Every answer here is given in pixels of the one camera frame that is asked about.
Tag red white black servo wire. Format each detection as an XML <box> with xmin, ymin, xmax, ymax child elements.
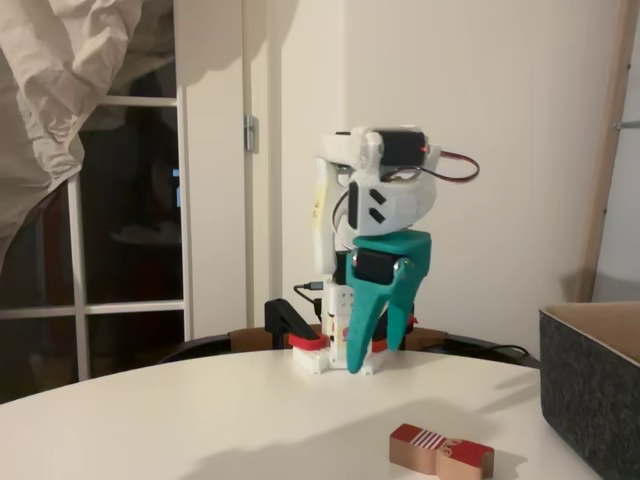
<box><xmin>382</xmin><ymin>151</ymin><xmax>481</xmax><ymax>184</ymax></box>
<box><xmin>331</xmin><ymin>188</ymin><xmax>354</xmax><ymax>236</ymax></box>

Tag dark brown chair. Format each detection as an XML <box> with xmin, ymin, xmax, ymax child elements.
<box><xmin>158</xmin><ymin>324</ymin><xmax>542</xmax><ymax>369</ymax></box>

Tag black clamp red pad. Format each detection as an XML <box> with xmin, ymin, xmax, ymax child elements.
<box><xmin>263</xmin><ymin>298</ymin><xmax>330</xmax><ymax>352</ymax></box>

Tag metal door hinge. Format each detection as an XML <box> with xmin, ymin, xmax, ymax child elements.
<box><xmin>243</xmin><ymin>113</ymin><xmax>260</xmax><ymax>153</ymax></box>

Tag white glazed door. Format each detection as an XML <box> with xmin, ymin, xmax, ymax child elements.
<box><xmin>0</xmin><ymin>0</ymin><xmax>196</xmax><ymax>406</ymax></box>

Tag grey panel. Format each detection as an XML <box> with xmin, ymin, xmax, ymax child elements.
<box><xmin>592</xmin><ymin>0</ymin><xmax>640</xmax><ymax>304</ymax></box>

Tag white studded base plate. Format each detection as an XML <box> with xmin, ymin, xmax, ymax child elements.
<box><xmin>291</xmin><ymin>344</ymin><xmax>384</xmax><ymax>377</ymax></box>

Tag dark grey felt basket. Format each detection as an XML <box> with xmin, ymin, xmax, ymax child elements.
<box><xmin>538</xmin><ymin>299</ymin><xmax>640</xmax><ymax>480</ymax></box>

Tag beige curtain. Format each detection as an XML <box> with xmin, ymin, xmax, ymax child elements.
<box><xmin>0</xmin><ymin>0</ymin><xmax>176</xmax><ymax>261</ymax></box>

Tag wooden block red striped top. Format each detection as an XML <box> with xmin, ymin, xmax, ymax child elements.
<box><xmin>388</xmin><ymin>422</ymin><xmax>496</xmax><ymax>480</ymax></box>

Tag light wooden post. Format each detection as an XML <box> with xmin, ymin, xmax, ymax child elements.
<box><xmin>574</xmin><ymin>0</ymin><xmax>639</xmax><ymax>304</ymax></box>

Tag black cable grey plug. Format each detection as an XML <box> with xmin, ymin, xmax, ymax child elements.
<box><xmin>293</xmin><ymin>281</ymin><xmax>327</xmax><ymax>316</ymax></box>

